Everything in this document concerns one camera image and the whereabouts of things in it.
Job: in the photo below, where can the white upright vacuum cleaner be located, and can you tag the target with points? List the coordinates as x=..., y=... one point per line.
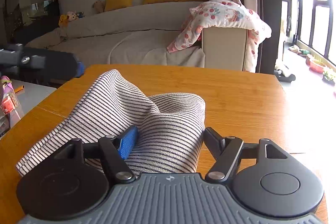
x=281, y=71

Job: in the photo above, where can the grey covered sofa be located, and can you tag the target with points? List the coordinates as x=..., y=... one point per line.
x=133, y=35

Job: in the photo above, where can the yellow plush toy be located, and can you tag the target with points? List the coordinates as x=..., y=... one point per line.
x=69, y=17

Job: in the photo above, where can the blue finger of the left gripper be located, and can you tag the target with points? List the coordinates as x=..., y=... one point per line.
x=80, y=69

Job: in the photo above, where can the small green potted plant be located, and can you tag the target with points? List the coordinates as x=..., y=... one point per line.
x=328, y=76

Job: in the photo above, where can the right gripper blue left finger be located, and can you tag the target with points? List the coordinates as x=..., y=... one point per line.
x=113, y=153

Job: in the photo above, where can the colourful snack package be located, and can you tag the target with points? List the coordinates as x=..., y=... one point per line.
x=11, y=110

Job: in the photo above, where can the beige cardboard box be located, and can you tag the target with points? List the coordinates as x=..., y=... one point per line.
x=224, y=48

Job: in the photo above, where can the floral pink white quilt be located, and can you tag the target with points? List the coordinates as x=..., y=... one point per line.
x=224, y=14

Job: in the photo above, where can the glass fish tank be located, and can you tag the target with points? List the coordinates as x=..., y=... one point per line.
x=25, y=24

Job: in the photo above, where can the striped grey knit sweater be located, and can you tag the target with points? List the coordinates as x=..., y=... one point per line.
x=170, y=126

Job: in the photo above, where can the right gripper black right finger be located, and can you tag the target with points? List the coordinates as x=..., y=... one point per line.
x=226, y=151

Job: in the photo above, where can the red plastic basin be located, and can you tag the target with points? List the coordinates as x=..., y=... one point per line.
x=314, y=64

